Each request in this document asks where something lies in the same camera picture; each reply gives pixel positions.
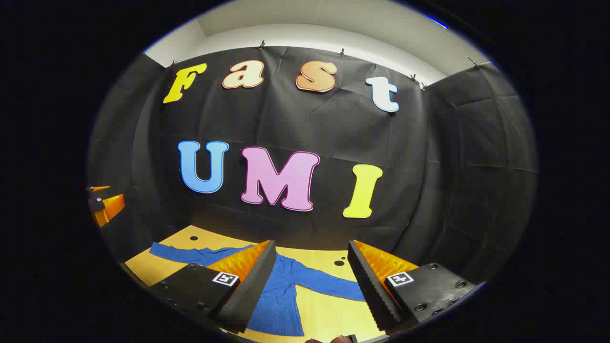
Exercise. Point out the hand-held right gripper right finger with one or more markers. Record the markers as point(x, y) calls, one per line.
point(371, 290)

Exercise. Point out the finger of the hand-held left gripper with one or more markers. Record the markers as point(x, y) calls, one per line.
point(110, 207)
point(99, 188)

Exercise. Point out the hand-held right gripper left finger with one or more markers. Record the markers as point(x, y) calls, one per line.
point(255, 286)

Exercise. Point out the blue button-up shirt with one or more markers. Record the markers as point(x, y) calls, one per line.
point(281, 286)

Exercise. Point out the black backdrop cloth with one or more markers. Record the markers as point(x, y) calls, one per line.
point(295, 124)

